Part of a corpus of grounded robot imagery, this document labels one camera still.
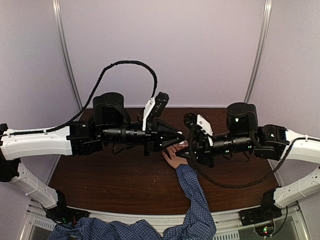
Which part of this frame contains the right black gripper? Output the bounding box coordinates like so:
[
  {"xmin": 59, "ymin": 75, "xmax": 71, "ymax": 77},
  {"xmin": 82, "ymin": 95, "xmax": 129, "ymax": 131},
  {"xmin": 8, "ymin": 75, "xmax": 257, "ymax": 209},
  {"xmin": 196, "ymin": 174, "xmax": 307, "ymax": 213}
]
[{"xmin": 174, "ymin": 132, "xmax": 254, "ymax": 169}]

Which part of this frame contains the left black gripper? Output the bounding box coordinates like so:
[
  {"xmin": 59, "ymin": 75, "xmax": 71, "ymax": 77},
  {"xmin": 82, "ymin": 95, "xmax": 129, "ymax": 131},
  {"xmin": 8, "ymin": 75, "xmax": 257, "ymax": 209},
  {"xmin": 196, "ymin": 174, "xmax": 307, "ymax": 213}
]
[{"xmin": 101, "ymin": 118, "xmax": 186, "ymax": 157}]

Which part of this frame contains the pink nail polish bottle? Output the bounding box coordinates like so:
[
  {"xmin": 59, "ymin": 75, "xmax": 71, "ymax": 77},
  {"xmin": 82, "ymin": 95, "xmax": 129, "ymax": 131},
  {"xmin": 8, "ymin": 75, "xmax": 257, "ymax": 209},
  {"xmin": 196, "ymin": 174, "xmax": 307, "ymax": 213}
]
[{"xmin": 175, "ymin": 140, "xmax": 189, "ymax": 149}]

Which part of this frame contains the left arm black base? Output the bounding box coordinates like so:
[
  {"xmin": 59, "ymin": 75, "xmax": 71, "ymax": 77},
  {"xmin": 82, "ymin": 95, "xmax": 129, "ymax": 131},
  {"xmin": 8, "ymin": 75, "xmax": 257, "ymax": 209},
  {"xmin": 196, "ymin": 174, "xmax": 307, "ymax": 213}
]
[{"xmin": 44, "ymin": 208, "xmax": 90, "ymax": 223}]

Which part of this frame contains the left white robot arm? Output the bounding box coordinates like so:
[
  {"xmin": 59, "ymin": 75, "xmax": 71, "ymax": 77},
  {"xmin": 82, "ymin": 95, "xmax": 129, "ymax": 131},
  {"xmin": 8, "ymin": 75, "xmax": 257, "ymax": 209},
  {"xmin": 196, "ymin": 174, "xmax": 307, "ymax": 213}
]
[{"xmin": 0, "ymin": 92, "xmax": 185, "ymax": 222}]

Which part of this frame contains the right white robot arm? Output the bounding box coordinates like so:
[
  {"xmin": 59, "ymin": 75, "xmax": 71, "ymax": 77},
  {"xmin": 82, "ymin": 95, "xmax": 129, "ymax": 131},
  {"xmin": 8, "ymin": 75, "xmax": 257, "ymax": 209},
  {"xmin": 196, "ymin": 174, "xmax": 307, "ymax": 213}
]
[{"xmin": 176, "ymin": 102, "xmax": 320, "ymax": 188}]

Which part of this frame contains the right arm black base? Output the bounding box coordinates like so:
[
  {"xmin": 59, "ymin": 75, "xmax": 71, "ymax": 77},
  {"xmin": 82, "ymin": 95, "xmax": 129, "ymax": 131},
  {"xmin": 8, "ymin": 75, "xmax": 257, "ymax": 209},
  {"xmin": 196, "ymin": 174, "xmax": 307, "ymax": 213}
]
[{"xmin": 238, "ymin": 206, "xmax": 282, "ymax": 227}]

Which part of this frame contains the mannequin hand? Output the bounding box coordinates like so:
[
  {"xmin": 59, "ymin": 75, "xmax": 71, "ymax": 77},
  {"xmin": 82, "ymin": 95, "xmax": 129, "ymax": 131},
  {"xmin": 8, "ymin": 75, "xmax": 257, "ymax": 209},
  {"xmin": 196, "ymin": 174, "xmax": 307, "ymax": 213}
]
[{"xmin": 162, "ymin": 145, "xmax": 188, "ymax": 169}]

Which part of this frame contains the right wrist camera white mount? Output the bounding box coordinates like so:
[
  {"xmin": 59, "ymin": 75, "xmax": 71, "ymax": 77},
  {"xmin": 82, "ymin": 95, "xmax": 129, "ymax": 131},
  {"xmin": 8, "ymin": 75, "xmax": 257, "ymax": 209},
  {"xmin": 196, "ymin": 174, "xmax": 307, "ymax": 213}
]
[{"xmin": 183, "ymin": 112, "xmax": 214, "ymax": 147}]

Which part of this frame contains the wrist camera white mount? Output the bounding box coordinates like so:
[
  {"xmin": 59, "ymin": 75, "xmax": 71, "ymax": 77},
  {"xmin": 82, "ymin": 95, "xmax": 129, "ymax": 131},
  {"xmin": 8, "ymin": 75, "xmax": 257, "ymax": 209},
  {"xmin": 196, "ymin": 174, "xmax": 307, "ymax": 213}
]
[
  {"xmin": 142, "ymin": 91, "xmax": 170, "ymax": 131},
  {"xmin": 183, "ymin": 112, "xmax": 214, "ymax": 147}
]

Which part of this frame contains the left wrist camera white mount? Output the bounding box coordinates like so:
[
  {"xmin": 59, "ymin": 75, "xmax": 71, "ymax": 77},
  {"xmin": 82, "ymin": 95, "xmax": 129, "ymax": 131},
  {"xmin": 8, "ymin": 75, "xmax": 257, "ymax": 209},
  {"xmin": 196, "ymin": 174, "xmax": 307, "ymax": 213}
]
[{"xmin": 142, "ymin": 91, "xmax": 170, "ymax": 131}]

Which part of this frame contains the right black cable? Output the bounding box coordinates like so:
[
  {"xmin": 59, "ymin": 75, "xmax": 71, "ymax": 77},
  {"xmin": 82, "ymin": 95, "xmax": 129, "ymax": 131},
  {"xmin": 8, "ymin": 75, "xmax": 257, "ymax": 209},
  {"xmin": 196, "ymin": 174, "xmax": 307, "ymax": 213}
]
[{"xmin": 187, "ymin": 124, "xmax": 320, "ymax": 189}]

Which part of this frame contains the right aluminium frame post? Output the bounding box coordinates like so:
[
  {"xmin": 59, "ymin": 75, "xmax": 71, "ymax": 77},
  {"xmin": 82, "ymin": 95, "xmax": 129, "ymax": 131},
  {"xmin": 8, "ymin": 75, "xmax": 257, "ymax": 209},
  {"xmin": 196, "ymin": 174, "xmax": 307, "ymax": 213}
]
[{"xmin": 244, "ymin": 0, "xmax": 273, "ymax": 103}]

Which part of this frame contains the aluminium frame post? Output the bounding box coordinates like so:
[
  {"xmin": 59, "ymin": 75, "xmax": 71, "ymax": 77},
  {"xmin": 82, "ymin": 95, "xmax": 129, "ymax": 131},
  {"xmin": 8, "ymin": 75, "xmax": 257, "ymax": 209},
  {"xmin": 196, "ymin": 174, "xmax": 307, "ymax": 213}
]
[
  {"xmin": 244, "ymin": 0, "xmax": 273, "ymax": 103},
  {"xmin": 52, "ymin": 0, "xmax": 83, "ymax": 110}
]

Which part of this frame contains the left black braided cable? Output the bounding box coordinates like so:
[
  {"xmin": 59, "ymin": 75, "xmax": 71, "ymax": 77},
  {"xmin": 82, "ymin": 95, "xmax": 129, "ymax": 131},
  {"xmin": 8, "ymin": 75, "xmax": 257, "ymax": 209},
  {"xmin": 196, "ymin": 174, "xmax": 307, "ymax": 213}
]
[{"xmin": 0, "ymin": 59, "xmax": 159, "ymax": 138}]

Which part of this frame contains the left aluminium frame post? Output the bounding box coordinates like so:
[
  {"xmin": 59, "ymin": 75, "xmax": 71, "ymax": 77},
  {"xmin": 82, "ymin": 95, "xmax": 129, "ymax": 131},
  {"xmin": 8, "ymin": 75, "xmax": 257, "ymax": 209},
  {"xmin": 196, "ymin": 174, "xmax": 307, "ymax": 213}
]
[{"xmin": 52, "ymin": 0, "xmax": 83, "ymax": 110}]

